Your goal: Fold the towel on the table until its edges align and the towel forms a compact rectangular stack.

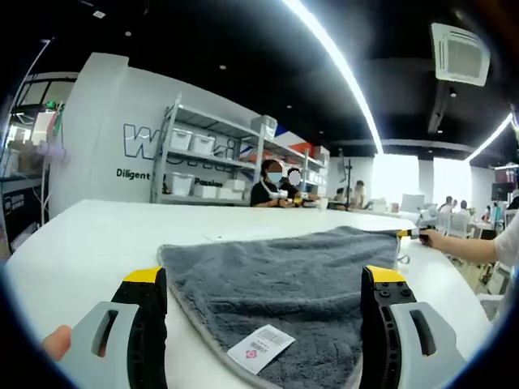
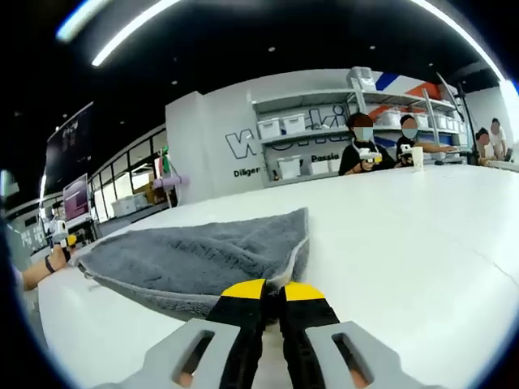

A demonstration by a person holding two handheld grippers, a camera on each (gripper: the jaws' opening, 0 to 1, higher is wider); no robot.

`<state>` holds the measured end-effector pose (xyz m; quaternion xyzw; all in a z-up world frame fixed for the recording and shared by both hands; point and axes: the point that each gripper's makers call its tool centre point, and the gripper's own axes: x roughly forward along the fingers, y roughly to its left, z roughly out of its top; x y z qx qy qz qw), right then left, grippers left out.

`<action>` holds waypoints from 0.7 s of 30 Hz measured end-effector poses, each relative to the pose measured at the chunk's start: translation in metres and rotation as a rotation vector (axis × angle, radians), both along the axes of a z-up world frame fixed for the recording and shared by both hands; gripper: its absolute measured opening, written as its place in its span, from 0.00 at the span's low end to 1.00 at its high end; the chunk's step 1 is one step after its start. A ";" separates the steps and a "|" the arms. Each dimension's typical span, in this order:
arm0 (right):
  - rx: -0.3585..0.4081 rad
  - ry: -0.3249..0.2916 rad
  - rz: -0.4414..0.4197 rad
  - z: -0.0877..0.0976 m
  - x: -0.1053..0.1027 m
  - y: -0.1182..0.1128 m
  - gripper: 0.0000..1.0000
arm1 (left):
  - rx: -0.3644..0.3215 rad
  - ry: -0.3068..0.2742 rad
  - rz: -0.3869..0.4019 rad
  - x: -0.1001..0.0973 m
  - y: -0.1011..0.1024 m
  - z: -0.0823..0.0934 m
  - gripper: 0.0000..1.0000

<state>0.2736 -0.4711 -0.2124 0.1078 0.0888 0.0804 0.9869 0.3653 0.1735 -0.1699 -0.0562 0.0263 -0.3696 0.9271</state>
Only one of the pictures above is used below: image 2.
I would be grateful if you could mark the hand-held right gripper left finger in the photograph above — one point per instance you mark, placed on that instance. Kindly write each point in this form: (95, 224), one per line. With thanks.
(239, 324)

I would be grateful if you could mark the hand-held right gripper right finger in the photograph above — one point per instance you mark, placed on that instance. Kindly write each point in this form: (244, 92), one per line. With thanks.
(308, 324)

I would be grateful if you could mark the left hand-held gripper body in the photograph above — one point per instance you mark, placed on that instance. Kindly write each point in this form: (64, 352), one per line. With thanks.
(61, 229)

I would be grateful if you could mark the grey towel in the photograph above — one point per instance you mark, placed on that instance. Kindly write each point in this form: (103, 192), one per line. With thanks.
(182, 259)

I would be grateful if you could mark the person's left hand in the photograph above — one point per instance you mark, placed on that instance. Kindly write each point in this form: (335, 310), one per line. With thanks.
(65, 256)

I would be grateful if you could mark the dark wristband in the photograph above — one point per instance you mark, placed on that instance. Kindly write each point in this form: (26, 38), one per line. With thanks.
(51, 264)

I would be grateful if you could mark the computer monitor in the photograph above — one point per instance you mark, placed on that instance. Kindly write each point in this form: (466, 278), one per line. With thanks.
(76, 198)

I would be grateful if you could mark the white storage bin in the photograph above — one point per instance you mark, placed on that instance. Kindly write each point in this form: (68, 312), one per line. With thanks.
(123, 206)

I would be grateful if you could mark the purple rolled mat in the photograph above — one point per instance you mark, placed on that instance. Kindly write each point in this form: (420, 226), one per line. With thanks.
(172, 181)

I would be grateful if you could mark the green red hanging item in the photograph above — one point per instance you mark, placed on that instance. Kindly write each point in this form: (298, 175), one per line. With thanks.
(166, 160)

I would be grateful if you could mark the grey metal storage shelf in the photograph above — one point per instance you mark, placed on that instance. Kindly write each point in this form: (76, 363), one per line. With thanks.
(302, 135)

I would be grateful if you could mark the group of white storage boxes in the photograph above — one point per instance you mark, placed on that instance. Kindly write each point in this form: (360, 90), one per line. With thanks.
(294, 123)

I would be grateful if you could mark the white ceiling light strip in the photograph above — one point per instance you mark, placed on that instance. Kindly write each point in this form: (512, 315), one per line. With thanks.
(462, 32)
(134, 32)

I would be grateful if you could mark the black tripod stand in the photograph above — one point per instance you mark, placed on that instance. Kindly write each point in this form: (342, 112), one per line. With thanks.
(466, 117)

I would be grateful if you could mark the large dark wall screen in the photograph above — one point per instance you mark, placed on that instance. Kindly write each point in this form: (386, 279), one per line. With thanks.
(69, 146)

